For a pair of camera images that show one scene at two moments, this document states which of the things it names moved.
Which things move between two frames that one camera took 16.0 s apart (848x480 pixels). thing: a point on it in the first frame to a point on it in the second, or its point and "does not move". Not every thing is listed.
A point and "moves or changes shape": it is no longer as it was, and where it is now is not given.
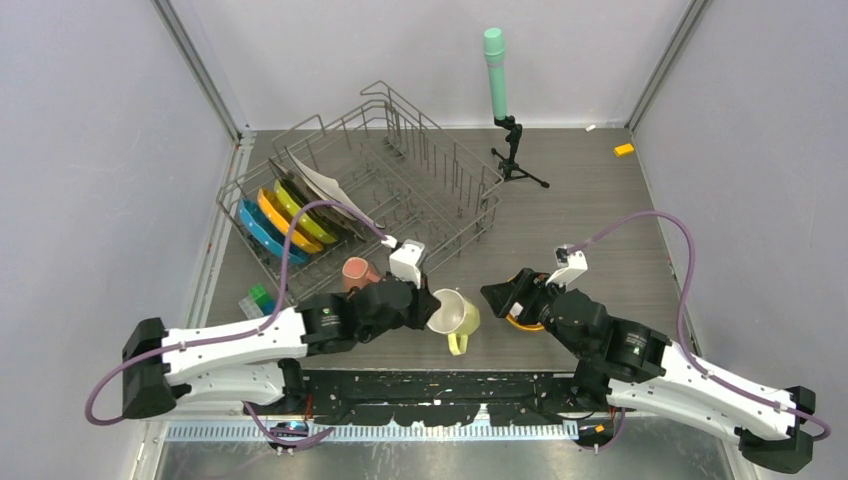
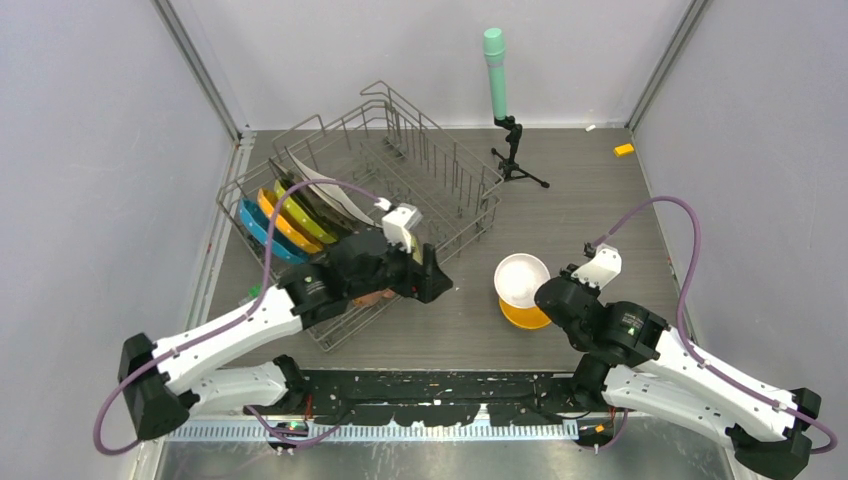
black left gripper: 424,304 to 424,283
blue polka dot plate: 262,229 does not move
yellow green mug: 457,317 moves or changes shape
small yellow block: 623,150 does not move
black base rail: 445,397 does not move
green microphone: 494,51 does not move
